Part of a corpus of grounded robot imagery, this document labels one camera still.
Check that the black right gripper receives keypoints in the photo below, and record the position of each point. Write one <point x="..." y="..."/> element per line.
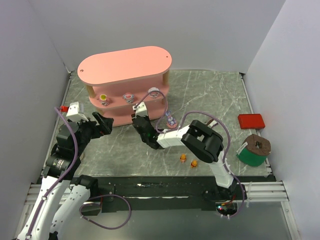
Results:
<point x="139" y="122"/>

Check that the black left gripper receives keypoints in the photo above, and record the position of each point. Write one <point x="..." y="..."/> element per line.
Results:
<point x="94" y="126"/>

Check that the pink cup toy yellow top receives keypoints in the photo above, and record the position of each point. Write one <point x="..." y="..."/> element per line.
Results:
<point x="104" y="100"/>

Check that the pink cloud toy blue bows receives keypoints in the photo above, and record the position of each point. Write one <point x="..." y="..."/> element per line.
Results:
<point x="129" y="97"/>

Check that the pink white frilly toy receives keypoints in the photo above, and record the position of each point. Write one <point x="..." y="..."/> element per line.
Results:
<point x="153" y="92"/>

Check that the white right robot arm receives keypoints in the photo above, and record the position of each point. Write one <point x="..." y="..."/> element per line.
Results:
<point x="205" y="143"/>

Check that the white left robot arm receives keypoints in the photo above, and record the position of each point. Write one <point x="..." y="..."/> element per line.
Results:
<point x="48" y="219"/>

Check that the pink three-tier wooden shelf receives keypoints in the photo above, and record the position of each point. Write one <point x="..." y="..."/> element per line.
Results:
<point x="134" y="71"/>

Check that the purple bunny on pink base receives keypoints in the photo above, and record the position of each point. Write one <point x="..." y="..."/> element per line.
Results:
<point x="170" y="120"/>

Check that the beige round disc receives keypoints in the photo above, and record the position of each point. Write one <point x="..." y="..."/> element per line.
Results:
<point x="81" y="156"/>

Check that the orange bear toy middle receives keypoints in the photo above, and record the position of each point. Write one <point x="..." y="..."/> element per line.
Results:
<point x="183" y="158"/>

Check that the orange bear toy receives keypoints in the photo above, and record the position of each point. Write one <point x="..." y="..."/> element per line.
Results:
<point x="194" y="164"/>
<point x="183" y="158"/>

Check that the orange bear toy right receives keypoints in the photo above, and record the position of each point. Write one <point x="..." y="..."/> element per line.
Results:
<point x="194" y="164"/>

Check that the brown chocolate bar wrapper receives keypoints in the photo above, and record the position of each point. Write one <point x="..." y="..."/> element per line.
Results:
<point x="211" y="123"/>

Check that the red box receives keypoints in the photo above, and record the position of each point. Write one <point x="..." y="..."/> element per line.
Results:
<point x="251" y="121"/>

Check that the green brown tape roll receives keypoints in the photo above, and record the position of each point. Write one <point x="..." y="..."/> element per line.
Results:
<point x="254" y="150"/>

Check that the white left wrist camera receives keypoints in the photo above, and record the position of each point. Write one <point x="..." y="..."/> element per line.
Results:
<point x="75" y="112"/>

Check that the black base frame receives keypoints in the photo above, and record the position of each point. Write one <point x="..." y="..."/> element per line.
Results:
<point x="148" y="193"/>

